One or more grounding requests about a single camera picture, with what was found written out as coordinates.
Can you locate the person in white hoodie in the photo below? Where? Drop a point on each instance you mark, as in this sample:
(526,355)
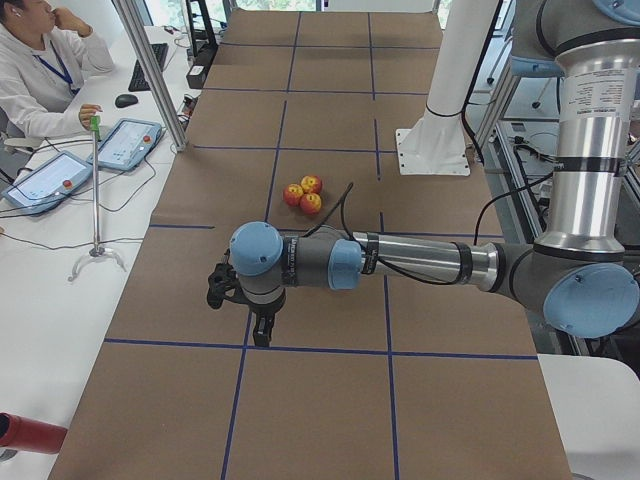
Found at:
(45,54)

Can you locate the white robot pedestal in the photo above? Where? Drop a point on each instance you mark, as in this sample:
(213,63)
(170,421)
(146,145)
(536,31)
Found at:
(436,145)

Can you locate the red yellow apple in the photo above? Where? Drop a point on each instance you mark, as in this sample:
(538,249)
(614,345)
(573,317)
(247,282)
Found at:
(310,203)
(311,184)
(292,194)

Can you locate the far blue teach pendant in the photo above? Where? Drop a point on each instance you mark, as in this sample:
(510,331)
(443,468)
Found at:
(126,144)

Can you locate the blue teach pendant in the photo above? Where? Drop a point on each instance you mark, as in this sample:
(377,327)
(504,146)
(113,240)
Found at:
(48,185)
(126,144)

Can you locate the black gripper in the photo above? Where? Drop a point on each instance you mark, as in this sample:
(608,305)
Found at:
(263,310)

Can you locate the near blue teach pendant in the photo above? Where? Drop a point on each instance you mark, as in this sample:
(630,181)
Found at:
(48,185)

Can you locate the brown paper table cover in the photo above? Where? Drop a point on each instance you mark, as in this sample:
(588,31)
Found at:
(229,356)

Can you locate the red bottle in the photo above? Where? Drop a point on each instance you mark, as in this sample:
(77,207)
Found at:
(25,434)

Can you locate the black box on table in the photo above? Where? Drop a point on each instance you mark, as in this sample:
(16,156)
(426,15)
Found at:
(196,77)

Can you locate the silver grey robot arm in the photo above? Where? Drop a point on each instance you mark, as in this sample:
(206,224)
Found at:
(572,274)

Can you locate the red yellow apple back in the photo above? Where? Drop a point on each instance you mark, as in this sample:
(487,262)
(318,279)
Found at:
(311,184)

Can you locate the silver reacher grabber tool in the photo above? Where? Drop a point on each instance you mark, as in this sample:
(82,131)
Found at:
(98,251)

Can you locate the black computer mouse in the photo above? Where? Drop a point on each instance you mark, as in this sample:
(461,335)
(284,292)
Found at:
(125,100)

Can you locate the red yellow apple left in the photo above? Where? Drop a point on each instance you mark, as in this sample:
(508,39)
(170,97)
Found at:
(292,194)

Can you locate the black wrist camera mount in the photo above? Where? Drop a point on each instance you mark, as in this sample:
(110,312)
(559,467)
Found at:
(223,285)

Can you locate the red yellow apple front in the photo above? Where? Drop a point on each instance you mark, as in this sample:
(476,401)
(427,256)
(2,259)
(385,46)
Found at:
(310,203)

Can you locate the aluminium frame post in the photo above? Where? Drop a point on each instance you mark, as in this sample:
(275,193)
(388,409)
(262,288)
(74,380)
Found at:
(133,25)

